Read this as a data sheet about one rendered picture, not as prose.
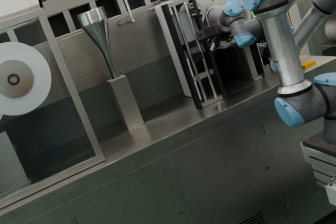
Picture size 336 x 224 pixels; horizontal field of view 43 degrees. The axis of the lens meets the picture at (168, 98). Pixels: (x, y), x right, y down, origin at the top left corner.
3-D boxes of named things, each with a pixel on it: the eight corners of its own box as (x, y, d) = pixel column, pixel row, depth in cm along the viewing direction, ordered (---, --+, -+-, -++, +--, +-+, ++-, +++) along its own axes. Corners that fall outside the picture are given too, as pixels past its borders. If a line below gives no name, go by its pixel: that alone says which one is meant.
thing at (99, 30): (125, 133, 219) (83, 26, 205) (119, 128, 232) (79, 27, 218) (150, 122, 223) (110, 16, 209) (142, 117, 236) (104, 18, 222)
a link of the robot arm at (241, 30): (265, 34, 172) (253, 11, 175) (240, 44, 171) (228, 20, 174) (261, 42, 180) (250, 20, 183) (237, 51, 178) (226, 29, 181)
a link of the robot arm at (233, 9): (231, 17, 172) (222, 0, 174) (224, 30, 182) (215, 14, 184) (248, 12, 174) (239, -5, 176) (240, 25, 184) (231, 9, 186)
